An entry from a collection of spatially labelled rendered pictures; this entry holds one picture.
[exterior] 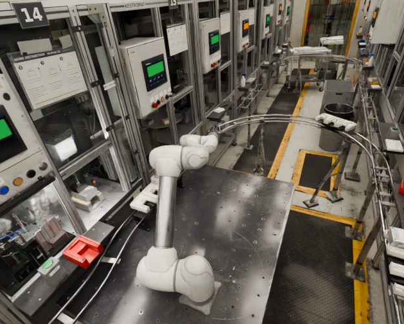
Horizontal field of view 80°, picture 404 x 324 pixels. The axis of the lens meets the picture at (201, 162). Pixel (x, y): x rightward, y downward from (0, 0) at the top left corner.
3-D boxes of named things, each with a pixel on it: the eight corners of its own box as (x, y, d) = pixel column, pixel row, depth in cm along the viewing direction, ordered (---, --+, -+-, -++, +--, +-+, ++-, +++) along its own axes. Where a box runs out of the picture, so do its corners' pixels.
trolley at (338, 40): (338, 80, 629) (348, 38, 575) (314, 79, 646) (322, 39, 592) (334, 71, 695) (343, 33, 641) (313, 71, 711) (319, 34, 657)
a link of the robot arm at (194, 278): (212, 305, 122) (210, 280, 109) (177, 300, 125) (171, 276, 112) (216, 274, 135) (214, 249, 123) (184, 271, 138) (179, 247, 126)
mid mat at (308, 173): (338, 200, 275) (339, 199, 274) (288, 189, 297) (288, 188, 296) (340, 155, 348) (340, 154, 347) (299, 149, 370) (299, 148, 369)
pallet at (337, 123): (313, 124, 263) (315, 116, 258) (322, 120, 269) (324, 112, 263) (346, 136, 237) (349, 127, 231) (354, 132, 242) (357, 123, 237)
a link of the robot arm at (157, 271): (173, 297, 117) (130, 292, 120) (181, 287, 132) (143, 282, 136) (183, 142, 129) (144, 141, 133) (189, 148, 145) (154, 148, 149)
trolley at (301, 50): (286, 92, 577) (291, 49, 523) (283, 85, 623) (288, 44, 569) (325, 91, 564) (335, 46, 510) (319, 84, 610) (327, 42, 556)
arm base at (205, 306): (225, 278, 139) (224, 272, 135) (209, 317, 122) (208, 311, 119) (196, 267, 146) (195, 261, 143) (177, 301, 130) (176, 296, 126)
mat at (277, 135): (273, 184, 307) (273, 183, 307) (229, 174, 331) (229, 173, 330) (315, 68, 735) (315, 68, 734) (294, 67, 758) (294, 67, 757)
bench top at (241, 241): (238, 421, 94) (238, 418, 92) (57, 306, 136) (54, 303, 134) (295, 187, 204) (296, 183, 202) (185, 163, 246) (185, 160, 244)
